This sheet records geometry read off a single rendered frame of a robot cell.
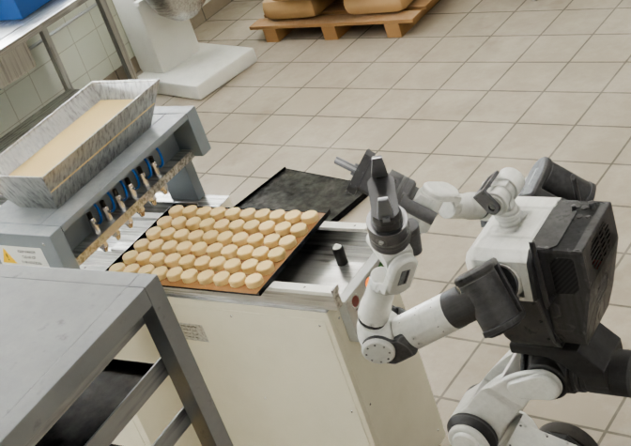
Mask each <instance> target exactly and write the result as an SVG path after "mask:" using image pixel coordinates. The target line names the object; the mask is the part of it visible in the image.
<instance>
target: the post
mask: <svg viewBox="0 0 631 446"><path fill-rule="evenodd" d="M129 287H139V288H144V289H145V291H146V293H147V295H148V298H149V300H150V302H151V304H152V306H151V307H150V308H149V310H148V311H147V312H146V313H145V314H144V315H143V316H142V318H143V319H144V321H145V323H146V326H147V329H148V331H149V333H150V335H151V337H152V339H153V341H154V344H155V346H156V348H157V349H158V351H159V353H160V356H161V358H162V361H163V363H164V365H165V368H166V370H167V372H168V374H169V376H170V378H171V380H172V382H173V384H174V386H175V388H176V390H177V394H178V396H179V398H180V400H181V402H182V404H183V407H184V408H185V410H186V412H187V414H188V416H189V419H190V421H191V423H192V426H193V428H194V431H195V433H196V435H197V436H198V438H199V440H200V442H201V445H202V446H234V445H233V443H232V441H231V439H230V437H229V435H228V433H227V431H226V428H225V426H224V424H223V421H222V418H221V416H220V414H219V412H218V409H217V408H216V406H215V404H214V401H213V399H212V397H211V395H210V392H209V390H208V387H207V384H206V382H205V380H204V379H203V376H202V374H201V372H200V370H199V367H198V365H197V363H196V361H195V358H194V356H193V354H192V351H191V349H190V347H189V345H188V342H187V340H186V338H185V336H184V333H183V331H182V329H181V327H180V326H179V323H178V321H177V318H176V315H175V313H174V311H173V309H172V306H171V304H170V302H169V300H168V298H167V296H166V294H165V292H164V289H163V287H162V284H161V281H160V279H159V277H158V275H157V274H147V273H140V274H139V275H138V276H137V277H136V278H135V280H134V281H133V282H132V283H131V284H130V285H129Z"/></svg>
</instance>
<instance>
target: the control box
mask: <svg viewBox="0 0 631 446"><path fill-rule="evenodd" d="M379 263H380V260H379V259H378V258H377V256H376V254H375V253H372V255H371V256H370V257H369V259H368V260H367V261H366V262H365V264H364V265H363V266H362V268H361V269H360V270H359V272H358V273H357V274H356V276H355V277H354V278H353V279H352V281H351V282H350V283H349V285H348V286H347V287H346V289H345V290H344V291H343V293H342V294H341V295H340V298H341V301H342V303H343V305H342V306H341V308H340V309H339V312H340V315H341V317H342V319H343V322H344V325H345V328H346V332H347V335H348V338H349V340H350V341H351V342H359V339H358V334H357V322H358V310H359V306H360V303H361V300H362V297H363V295H364V293H365V290H366V280H367V279H368V278H369V277H370V274H371V271H372V270H373V269H375V268H377V267H379ZM356 295H357V296H358V298H359V304H358V306H357V307H354V306H353V304H352V300H353V297H354V296H356Z"/></svg>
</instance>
